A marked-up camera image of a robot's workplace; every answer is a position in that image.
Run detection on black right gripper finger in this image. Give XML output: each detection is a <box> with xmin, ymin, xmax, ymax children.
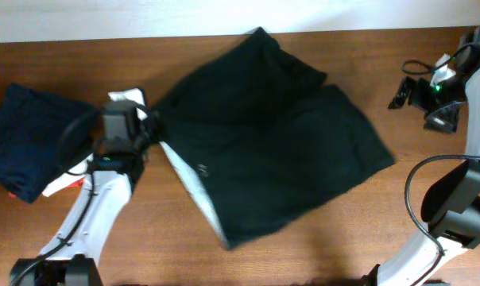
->
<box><xmin>388</xmin><ymin>77</ymin><xmax>416</xmax><ymax>110</ymax></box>
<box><xmin>424</xmin><ymin>102</ymin><xmax>460</xmax><ymax>133</ymax></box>

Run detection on dark green shorts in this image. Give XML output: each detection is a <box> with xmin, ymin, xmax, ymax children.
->
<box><xmin>151</xmin><ymin>29</ymin><xmax>394</xmax><ymax>249</ymax></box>

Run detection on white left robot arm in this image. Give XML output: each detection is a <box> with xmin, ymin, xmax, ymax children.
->
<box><xmin>9</xmin><ymin>102</ymin><xmax>157</xmax><ymax>285</ymax></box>

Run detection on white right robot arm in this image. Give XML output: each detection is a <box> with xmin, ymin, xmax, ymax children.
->
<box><xmin>361</xmin><ymin>68</ymin><xmax>480</xmax><ymax>285</ymax></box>

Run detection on folded red garment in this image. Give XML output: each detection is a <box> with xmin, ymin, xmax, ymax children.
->
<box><xmin>8</xmin><ymin>178</ymin><xmax>83</xmax><ymax>199</ymax></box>

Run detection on folded navy blue garment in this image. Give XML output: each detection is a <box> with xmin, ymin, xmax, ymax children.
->
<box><xmin>0</xmin><ymin>83</ymin><xmax>99</xmax><ymax>203</ymax></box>

